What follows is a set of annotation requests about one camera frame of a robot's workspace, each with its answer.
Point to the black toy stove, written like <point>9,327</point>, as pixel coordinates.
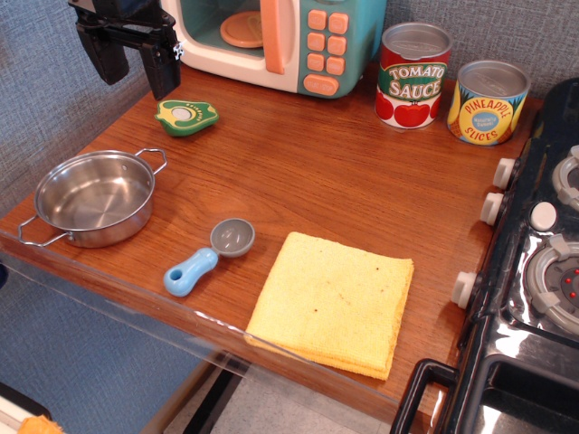
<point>518,371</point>

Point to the black oven door handle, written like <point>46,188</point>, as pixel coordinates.
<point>425,372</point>

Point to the yellow orange cloth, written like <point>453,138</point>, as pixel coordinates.
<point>332,304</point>

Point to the tomato sauce can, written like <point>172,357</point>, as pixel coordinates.
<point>413,67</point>

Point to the stainless steel pot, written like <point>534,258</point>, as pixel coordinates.
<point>97,199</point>

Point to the orange object bottom left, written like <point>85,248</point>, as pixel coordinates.
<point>39,425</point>

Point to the grey stove burner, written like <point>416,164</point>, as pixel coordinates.
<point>565,192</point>
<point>551,280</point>

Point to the white stove knob middle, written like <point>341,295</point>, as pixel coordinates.
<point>491,207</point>

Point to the toy microwave teal and cream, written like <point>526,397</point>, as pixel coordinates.
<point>314,48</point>

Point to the white stove knob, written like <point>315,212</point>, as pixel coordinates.
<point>491,207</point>
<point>503,172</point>
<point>463,287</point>

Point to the grey stove burner rear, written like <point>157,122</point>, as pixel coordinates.
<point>565,192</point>

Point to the orange toy plate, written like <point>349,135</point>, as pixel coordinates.
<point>243,30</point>

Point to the white stove knob upper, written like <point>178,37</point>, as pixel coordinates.
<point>503,172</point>

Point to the white round stove button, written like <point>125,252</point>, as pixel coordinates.
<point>543,216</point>

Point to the grey stove burner front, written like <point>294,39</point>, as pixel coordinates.
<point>551,280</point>

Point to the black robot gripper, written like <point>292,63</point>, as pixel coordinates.
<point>104,27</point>

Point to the white stove knob lower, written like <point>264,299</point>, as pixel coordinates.
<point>463,287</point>

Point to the green toy avocado half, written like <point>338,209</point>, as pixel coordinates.
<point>181,118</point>

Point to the blue grey toy scoop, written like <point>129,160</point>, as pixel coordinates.
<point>231,238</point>

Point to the pineapple slices can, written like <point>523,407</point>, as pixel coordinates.
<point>487,102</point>

